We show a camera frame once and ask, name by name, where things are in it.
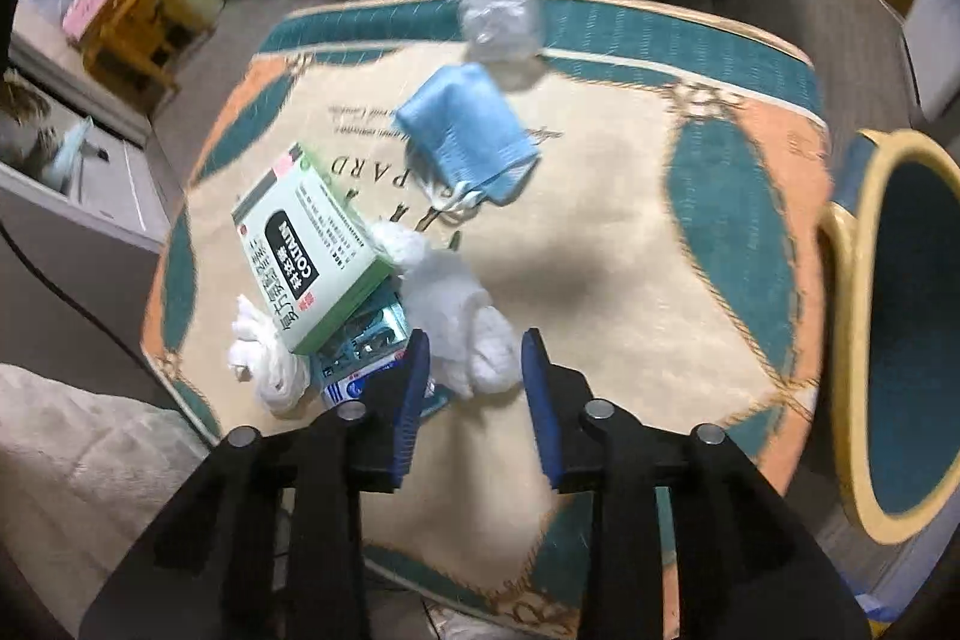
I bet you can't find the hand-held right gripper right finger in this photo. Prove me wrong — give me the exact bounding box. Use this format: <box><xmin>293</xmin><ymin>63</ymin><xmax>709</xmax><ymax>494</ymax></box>
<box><xmin>521</xmin><ymin>329</ymin><xmax>875</xmax><ymax>640</ymax></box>

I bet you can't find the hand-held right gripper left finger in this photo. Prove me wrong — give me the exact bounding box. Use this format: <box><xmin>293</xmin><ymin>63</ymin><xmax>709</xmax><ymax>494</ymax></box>
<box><xmin>79</xmin><ymin>329</ymin><xmax>432</xmax><ymax>640</ymax></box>

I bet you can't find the blue white blister packet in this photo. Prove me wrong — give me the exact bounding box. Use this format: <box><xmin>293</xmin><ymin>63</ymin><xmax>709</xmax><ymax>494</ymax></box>
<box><xmin>311</xmin><ymin>302</ymin><xmax>451</xmax><ymax>420</ymax></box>

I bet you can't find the white tissue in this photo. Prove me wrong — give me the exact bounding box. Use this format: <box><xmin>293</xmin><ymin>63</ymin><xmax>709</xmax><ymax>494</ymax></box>
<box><xmin>371</xmin><ymin>220</ymin><xmax>526</xmax><ymax>401</ymax></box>
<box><xmin>225</xmin><ymin>293</ymin><xmax>312</xmax><ymax>416</ymax></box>

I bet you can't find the green white medicine box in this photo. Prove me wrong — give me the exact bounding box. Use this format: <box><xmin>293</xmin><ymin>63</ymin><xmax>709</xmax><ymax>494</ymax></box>
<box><xmin>231</xmin><ymin>142</ymin><xmax>398</xmax><ymax>356</ymax></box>

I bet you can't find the blue face mask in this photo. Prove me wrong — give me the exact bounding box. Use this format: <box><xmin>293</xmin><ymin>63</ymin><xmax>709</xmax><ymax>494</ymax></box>
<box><xmin>394</xmin><ymin>61</ymin><xmax>542</xmax><ymax>225</ymax></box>

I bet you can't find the teal bin with yellow rim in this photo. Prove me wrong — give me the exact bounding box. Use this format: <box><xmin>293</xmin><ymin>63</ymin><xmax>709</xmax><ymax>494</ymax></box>
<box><xmin>814</xmin><ymin>128</ymin><xmax>960</xmax><ymax>547</ymax></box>

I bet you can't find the clear plastic bag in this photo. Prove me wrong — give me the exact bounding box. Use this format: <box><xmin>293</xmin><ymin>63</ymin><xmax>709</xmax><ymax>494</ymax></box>
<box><xmin>446</xmin><ymin>0</ymin><xmax>545</xmax><ymax>86</ymax></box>

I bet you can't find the patterned teal and orange mat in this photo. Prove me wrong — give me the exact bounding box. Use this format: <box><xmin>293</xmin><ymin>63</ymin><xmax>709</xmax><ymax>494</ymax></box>
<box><xmin>141</xmin><ymin>0</ymin><xmax>833</xmax><ymax>618</ymax></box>

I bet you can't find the beige fluffy blanket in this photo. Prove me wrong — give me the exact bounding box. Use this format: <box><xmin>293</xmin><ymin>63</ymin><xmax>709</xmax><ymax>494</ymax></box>
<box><xmin>0</xmin><ymin>362</ymin><xmax>226</xmax><ymax>640</ymax></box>

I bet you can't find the white cabinet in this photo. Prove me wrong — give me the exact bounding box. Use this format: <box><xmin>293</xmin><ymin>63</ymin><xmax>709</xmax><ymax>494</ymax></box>
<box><xmin>0</xmin><ymin>29</ymin><xmax>173</xmax><ymax>255</ymax></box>

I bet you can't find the wooden nightstand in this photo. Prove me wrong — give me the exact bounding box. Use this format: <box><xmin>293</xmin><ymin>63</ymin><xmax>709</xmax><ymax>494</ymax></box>
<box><xmin>79</xmin><ymin>0</ymin><xmax>218</xmax><ymax>94</ymax></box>

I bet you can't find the pink paper box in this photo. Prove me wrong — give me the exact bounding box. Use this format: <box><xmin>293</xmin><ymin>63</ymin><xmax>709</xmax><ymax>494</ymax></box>
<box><xmin>61</xmin><ymin>0</ymin><xmax>125</xmax><ymax>37</ymax></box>

